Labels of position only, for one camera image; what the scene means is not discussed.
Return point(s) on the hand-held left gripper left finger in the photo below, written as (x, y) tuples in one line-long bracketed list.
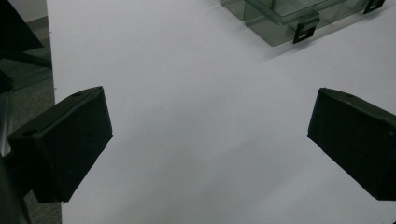
[(62, 146)]

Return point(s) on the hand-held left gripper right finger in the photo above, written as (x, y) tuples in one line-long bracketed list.
[(355, 140)]

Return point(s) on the shiny metal pole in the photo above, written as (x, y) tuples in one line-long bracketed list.
[(4, 124)]

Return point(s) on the dark stand base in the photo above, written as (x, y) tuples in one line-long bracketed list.
[(15, 31)]

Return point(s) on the clear plastic box, black latches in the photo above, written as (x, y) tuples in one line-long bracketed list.
[(271, 34)]

